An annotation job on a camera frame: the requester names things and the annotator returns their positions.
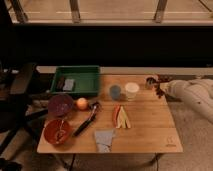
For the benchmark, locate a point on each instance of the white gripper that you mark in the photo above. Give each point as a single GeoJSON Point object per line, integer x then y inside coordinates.
{"type": "Point", "coordinates": [173, 88]}

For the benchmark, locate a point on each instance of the dark red grape bunch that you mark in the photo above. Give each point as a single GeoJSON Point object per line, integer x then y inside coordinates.
{"type": "Point", "coordinates": [157, 84]}

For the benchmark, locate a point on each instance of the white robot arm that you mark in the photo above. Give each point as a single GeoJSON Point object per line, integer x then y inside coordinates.
{"type": "Point", "coordinates": [197, 94]}

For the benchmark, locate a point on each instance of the small metal cup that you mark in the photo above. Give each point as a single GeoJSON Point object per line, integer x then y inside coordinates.
{"type": "Point", "coordinates": [150, 83]}

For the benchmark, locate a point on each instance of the white paper cup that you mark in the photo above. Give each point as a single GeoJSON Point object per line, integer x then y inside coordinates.
{"type": "Point", "coordinates": [131, 90]}

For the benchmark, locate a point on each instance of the grey folded cloth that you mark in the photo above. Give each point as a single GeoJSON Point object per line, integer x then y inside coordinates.
{"type": "Point", "coordinates": [103, 139]}

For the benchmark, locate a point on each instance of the orange round fruit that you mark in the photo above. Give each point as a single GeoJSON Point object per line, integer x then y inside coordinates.
{"type": "Point", "coordinates": [82, 103]}

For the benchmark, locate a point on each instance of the green plastic tray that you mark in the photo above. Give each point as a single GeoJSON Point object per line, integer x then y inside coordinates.
{"type": "Point", "coordinates": [86, 80]}

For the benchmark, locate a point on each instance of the grey sponge in tray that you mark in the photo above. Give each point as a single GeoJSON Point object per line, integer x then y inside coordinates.
{"type": "Point", "coordinates": [68, 85]}

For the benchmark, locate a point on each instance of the dark block in tray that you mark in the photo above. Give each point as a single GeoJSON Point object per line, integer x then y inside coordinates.
{"type": "Point", "coordinates": [60, 83]}

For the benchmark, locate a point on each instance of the metal spoon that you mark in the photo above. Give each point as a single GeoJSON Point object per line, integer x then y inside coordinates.
{"type": "Point", "coordinates": [60, 134]}

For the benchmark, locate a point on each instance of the orange red bowl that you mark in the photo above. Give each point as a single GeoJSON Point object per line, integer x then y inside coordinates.
{"type": "Point", "coordinates": [51, 131]}

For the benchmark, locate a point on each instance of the black office chair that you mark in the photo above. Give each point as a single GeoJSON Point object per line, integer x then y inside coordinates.
{"type": "Point", "coordinates": [13, 114]}

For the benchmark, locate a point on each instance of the black handled peeler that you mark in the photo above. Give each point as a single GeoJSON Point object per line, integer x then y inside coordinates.
{"type": "Point", "coordinates": [95, 107]}

